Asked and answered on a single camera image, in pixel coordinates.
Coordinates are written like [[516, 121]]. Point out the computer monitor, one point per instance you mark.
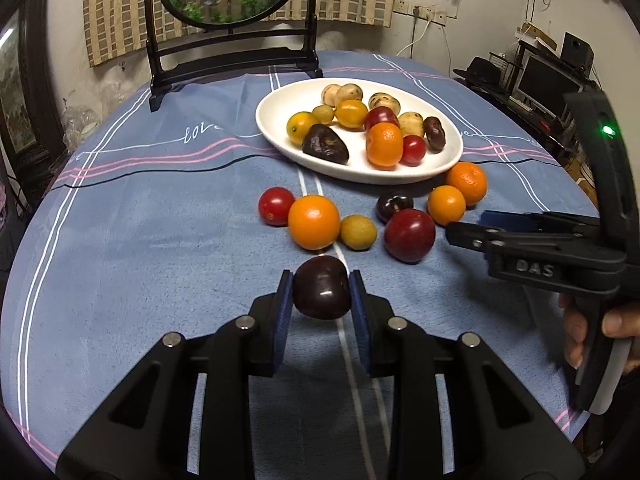
[[547, 82]]

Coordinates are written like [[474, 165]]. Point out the red tomato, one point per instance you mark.
[[276, 205], [413, 150]]

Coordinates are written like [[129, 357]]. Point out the black hat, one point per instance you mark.
[[482, 67]]

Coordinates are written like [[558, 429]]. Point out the orange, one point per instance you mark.
[[446, 205], [313, 222], [384, 146]]

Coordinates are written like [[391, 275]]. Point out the dark brown shrivelled fruit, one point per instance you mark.
[[434, 133]]

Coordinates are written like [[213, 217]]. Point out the small tan round fruit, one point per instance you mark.
[[329, 94]]

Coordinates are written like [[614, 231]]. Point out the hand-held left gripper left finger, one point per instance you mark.
[[281, 320]]

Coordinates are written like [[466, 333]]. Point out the person's right hand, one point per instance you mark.
[[575, 330]]

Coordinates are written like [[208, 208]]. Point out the white oval plate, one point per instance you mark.
[[280, 110]]

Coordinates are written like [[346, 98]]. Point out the large mandarin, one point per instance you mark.
[[467, 183]]

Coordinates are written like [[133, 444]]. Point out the small yellow-green fruit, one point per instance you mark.
[[358, 231], [323, 114]]

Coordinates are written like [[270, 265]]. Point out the large dark red fruit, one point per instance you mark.
[[325, 144]]

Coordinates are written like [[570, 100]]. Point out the white wall socket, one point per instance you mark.
[[403, 6]]

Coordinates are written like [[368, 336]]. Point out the dark framed picture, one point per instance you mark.
[[15, 85]]

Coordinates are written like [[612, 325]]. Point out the blue striped tablecloth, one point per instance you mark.
[[150, 260]]

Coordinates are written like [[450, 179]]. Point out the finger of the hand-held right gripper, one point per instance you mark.
[[465, 234], [495, 219]]

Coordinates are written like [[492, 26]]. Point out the beige checked curtain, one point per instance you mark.
[[115, 10]]

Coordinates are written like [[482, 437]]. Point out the white power strip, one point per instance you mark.
[[430, 13]]

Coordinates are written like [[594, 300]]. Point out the large red plum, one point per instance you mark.
[[410, 236]]

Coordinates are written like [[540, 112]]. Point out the black speaker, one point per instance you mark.
[[576, 50]]

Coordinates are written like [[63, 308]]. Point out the clear plastic bag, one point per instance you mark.
[[80, 122]]

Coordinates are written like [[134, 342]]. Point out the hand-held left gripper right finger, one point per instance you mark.
[[361, 320]]

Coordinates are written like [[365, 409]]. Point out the dark purple plum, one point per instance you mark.
[[321, 287], [392, 205]]

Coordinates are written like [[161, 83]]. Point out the cardboard box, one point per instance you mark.
[[539, 36]]

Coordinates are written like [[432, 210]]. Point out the yellow-orange citrus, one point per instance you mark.
[[351, 114]]

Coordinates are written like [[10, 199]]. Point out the large tan fruit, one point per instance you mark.
[[411, 122], [350, 92]]

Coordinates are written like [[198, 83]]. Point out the pale spotted fruit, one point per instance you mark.
[[384, 102]]

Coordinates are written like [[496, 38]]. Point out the yellow-green round fruit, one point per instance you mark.
[[300, 127]]

